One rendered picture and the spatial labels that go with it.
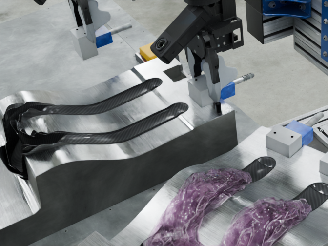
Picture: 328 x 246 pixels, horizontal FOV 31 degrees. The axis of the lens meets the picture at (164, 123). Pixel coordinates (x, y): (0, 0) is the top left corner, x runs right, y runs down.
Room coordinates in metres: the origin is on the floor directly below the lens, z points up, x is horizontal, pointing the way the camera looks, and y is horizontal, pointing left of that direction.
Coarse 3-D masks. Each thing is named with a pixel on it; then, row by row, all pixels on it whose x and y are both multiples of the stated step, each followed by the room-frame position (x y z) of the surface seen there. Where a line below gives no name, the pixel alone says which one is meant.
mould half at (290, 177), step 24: (240, 144) 0.80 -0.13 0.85; (264, 144) 0.79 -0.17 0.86; (192, 168) 0.72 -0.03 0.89; (216, 168) 0.73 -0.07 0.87; (240, 168) 0.74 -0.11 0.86; (288, 168) 0.72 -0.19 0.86; (312, 168) 0.71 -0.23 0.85; (168, 192) 0.67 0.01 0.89; (240, 192) 0.65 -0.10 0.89; (264, 192) 0.66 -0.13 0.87; (288, 192) 0.66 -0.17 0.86; (144, 216) 0.65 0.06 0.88; (216, 216) 0.60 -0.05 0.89; (312, 216) 0.59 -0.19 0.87; (96, 240) 0.59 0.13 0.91; (120, 240) 0.61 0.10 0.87; (216, 240) 0.57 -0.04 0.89; (288, 240) 0.53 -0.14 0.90; (312, 240) 0.53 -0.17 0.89
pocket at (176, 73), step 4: (172, 68) 1.04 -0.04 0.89; (176, 68) 1.04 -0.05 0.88; (180, 68) 1.04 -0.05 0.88; (164, 72) 1.03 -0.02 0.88; (168, 72) 1.04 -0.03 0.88; (172, 72) 1.04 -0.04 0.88; (176, 72) 1.04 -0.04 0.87; (180, 72) 1.04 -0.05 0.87; (184, 72) 1.04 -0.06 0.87; (168, 76) 1.04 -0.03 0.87; (172, 76) 1.04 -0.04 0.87; (176, 76) 1.04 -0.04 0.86; (180, 76) 1.04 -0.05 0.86; (184, 76) 1.03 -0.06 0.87; (188, 76) 1.02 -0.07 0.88; (172, 80) 1.03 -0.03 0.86; (176, 80) 1.03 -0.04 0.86
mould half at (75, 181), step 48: (48, 96) 0.98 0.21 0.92; (96, 96) 1.00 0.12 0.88; (144, 96) 0.96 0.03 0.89; (0, 144) 0.93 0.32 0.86; (96, 144) 0.81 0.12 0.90; (144, 144) 0.81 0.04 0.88; (192, 144) 0.82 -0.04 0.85; (0, 192) 0.79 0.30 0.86; (48, 192) 0.73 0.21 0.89; (96, 192) 0.76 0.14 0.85; (0, 240) 0.69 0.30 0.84
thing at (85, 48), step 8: (128, 24) 1.18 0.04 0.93; (72, 32) 1.14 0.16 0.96; (80, 32) 1.14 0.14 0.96; (96, 32) 1.15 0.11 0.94; (104, 32) 1.14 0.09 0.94; (112, 32) 1.16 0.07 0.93; (72, 40) 1.16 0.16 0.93; (80, 40) 1.11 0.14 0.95; (88, 40) 1.12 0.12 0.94; (96, 40) 1.13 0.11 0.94; (104, 40) 1.14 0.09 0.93; (112, 40) 1.14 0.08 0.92; (80, 48) 1.11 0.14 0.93; (88, 48) 1.12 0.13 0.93; (96, 48) 1.12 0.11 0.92; (80, 56) 1.13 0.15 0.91; (88, 56) 1.12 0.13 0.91
